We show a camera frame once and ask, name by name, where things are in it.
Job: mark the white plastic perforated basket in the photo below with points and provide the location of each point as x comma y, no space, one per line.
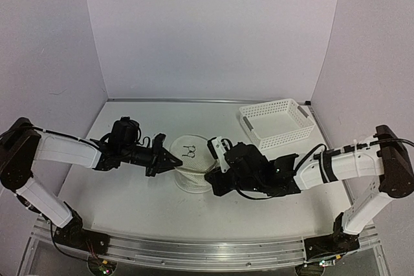
275,123

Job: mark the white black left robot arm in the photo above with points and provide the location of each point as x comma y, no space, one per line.
26,147

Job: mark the white mesh laundry bag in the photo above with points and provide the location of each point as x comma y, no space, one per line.
196,159

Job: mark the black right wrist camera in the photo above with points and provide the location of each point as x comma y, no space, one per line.
218,147

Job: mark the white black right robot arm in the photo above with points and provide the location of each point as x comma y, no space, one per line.
384,157

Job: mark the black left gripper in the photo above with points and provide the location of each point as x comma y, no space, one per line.
162,161

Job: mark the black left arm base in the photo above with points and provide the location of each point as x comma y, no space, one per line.
75,236

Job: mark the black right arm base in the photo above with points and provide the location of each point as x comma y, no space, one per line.
333,243

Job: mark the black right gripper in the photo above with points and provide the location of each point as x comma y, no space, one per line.
215,178

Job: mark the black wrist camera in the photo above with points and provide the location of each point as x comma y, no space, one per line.
157,144
218,147

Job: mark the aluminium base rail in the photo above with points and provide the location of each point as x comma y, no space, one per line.
209,256

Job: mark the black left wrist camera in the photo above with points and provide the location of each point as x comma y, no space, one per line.
157,144

